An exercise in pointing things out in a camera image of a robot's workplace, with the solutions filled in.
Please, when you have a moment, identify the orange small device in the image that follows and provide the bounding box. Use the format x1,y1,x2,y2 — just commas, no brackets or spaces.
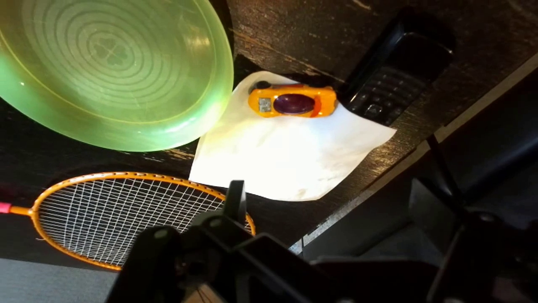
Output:
247,81,337,118

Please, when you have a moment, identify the green plastic plate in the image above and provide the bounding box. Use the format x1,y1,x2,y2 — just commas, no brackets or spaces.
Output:
0,0,233,151

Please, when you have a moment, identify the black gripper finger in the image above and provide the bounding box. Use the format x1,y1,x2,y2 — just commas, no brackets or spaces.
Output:
223,180,247,222

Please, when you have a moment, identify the black mobile phone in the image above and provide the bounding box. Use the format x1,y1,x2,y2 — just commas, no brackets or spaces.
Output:
337,8,457,126

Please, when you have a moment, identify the orange badminton racket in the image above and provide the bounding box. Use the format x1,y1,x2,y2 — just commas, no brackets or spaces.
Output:
0,170,257,274

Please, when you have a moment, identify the white paper sheet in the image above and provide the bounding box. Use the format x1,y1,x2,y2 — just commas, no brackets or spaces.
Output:
188,71,396,202

